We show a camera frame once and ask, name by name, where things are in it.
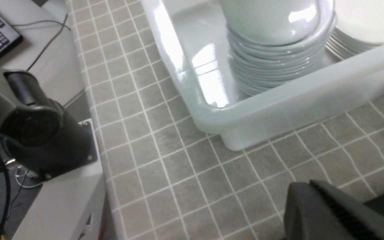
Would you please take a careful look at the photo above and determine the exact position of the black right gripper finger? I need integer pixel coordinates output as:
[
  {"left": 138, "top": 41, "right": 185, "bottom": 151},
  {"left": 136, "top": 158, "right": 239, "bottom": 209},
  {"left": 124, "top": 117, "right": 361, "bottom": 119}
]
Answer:
[{"left": 283, "top": 180, "right": 384, "bottom": 240}]

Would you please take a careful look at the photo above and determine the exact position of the grey checked tablecloth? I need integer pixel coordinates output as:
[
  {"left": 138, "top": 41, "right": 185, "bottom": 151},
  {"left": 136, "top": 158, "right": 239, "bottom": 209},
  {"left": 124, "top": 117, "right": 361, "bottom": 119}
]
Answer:
[{"left": 64, "top": 0, "right": 384, "bottom": 240}]

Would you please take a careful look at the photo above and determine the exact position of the stack of white bowls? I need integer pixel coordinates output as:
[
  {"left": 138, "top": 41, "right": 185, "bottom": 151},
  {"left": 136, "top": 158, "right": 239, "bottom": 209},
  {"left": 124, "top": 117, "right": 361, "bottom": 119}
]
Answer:
[{"left": 220, "top": 0, "right": 337, "bottom": 96}]

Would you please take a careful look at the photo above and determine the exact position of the stack of white square plates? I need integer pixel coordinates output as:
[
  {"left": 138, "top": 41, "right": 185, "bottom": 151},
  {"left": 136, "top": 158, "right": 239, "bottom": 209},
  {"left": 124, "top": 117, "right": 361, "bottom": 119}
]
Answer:
[{"left": 326, "top": 0, "right": 384, "bottom": 61}]

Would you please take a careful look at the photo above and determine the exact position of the large white plastic bin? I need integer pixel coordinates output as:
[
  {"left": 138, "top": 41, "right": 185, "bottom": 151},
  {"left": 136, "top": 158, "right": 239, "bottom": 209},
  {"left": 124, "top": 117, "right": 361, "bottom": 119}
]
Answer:
[{"left": 142, "top": 0, "right": 384, "bottom": 151}]

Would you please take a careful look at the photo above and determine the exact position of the black cable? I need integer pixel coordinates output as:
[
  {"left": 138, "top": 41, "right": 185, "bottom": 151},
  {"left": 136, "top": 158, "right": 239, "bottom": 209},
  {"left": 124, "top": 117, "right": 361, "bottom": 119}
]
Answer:
[{"left": 10, "top": 13, "right": 71, "bottom": 72}]

